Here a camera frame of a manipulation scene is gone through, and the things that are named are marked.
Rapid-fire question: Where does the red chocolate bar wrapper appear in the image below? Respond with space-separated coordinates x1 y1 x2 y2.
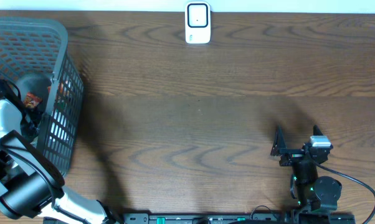
23 92 42 110

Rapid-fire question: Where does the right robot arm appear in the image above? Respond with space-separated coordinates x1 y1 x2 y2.
270 126 342 223

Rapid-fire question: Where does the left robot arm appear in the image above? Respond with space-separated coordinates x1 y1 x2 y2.
0 80 124 223

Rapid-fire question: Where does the grey plastic shopping basket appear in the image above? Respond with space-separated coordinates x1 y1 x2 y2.
0 17 84 175

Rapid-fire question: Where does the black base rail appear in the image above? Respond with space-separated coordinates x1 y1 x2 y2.
121 205 356 224

